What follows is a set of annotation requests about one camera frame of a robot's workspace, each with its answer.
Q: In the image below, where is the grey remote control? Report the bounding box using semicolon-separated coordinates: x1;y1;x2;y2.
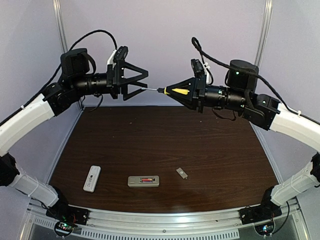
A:
127;175;160;188

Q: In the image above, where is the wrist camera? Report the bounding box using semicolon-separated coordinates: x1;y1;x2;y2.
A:
113;46;129;63
190;59;205;78

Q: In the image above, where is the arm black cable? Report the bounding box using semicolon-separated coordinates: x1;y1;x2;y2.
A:
191;37;320;126
0;29;118;126

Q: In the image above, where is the red battery in remote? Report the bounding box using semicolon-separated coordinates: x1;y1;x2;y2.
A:
141;178;154;183

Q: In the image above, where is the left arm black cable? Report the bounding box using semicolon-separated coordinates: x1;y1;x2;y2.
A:
0;29;118;126

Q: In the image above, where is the aluminium front rail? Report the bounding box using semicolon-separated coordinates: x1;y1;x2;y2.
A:
17;201;311;240

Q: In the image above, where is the right aluminium frame post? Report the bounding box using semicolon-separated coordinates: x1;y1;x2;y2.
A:
254;0;273;68

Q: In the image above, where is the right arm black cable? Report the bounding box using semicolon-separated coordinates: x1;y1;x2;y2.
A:
191;37;320;126

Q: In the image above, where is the white remote control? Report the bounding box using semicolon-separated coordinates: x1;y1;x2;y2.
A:
83;165;101;193

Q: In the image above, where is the left aluminium frame post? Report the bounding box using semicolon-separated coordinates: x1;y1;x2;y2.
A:
52;0;84;110

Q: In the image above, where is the yellow handled screwdriver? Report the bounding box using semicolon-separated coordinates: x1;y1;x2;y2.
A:
141;87;190;95

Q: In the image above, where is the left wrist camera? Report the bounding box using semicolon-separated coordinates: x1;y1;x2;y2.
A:
113;46;129;63

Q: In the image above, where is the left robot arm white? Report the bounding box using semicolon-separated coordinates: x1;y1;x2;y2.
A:
0;46;149;208

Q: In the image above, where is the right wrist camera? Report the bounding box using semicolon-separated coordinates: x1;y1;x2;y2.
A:
190;59;205;78

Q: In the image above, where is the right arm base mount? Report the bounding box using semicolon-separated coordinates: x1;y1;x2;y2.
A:
238;205;282;225

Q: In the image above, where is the aluminium frame post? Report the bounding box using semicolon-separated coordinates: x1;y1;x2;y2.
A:
254;0;273;68
52;0;84;110

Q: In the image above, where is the grey battery cover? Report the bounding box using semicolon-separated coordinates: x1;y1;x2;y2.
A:
176;167;188;179

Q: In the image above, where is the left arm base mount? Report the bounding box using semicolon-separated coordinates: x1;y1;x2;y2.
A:
46;205;89;226

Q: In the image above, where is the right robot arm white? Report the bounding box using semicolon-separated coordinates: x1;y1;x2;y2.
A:
158;59;320;210

